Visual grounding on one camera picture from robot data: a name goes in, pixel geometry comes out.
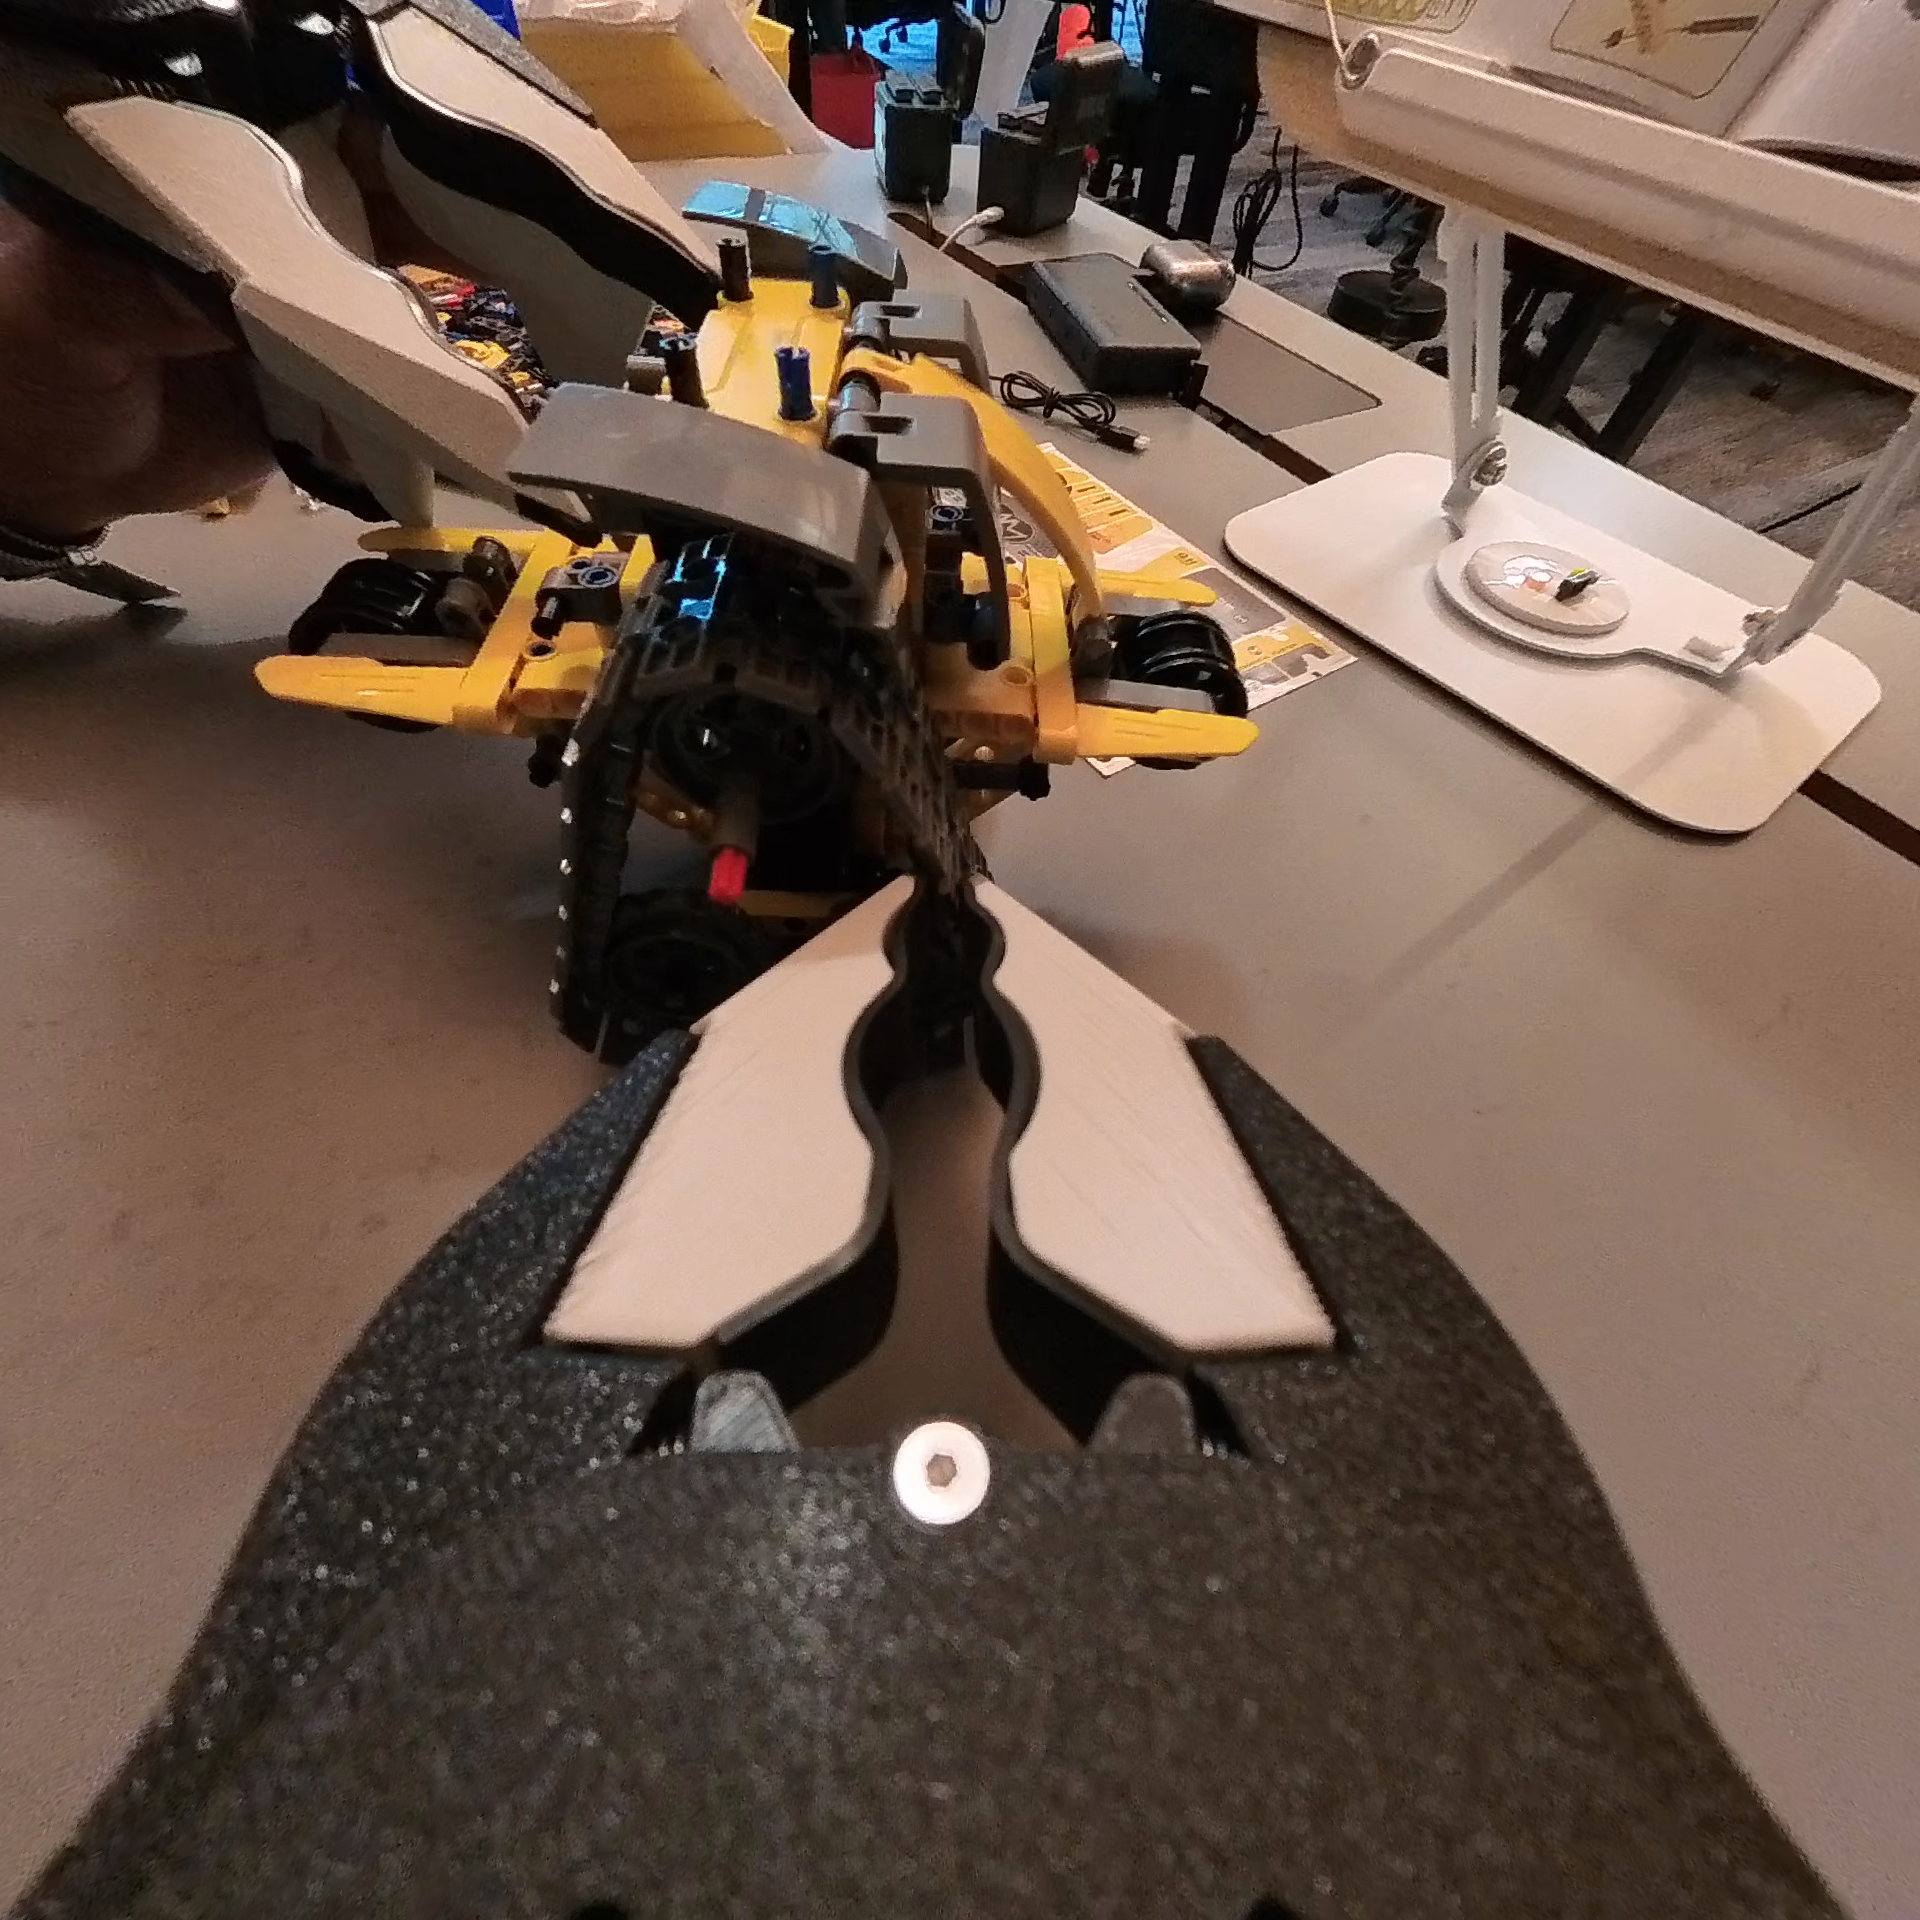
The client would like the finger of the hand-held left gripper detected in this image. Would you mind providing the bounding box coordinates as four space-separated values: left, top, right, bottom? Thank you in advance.
65 96 535 520
367 7 725 395

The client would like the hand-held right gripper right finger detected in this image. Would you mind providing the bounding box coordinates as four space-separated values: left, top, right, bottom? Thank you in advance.
967 879 1339 1454

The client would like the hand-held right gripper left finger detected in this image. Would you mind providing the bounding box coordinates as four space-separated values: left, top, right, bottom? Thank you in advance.
544 873 921 1408

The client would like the yellow toy brick vehicle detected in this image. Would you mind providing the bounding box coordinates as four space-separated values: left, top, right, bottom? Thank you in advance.
256 180 1261 1068

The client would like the person's left hand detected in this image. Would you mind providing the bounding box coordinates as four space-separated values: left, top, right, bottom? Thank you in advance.
0 191 288 537

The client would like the yellow storage bin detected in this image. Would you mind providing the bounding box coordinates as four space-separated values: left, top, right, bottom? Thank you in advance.
515 0 798 164

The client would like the pile of loose toy bricks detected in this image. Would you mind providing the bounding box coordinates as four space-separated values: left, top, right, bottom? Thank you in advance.
398 263 677 429

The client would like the clear plastic bag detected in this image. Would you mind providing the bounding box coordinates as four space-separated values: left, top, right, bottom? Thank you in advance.
681 0 834 152

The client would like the grey wristband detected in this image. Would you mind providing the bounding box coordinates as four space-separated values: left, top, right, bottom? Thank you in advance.
0 526 185 608

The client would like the black power adapter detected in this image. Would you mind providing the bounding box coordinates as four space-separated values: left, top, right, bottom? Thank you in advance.
873 75 961 204
975 41 1128 239

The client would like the yellow grey sticker sheet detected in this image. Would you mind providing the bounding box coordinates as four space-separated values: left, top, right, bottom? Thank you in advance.
1034 441 1359 782

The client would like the black flat rectangular device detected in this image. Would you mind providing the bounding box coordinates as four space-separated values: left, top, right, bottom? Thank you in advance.
1023 256 1206 395

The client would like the white book stand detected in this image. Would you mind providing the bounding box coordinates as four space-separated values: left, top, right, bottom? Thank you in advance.
1223 0 1920 836

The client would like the grey earbud case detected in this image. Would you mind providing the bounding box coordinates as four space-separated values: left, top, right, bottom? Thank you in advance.
1141 239 1239 318

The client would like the open instruction booklet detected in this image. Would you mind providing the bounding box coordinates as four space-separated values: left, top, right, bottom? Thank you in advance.
1275 0 1920 160

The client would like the black coiled usb cable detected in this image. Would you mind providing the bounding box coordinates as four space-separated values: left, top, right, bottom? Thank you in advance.
997 367 1155 455

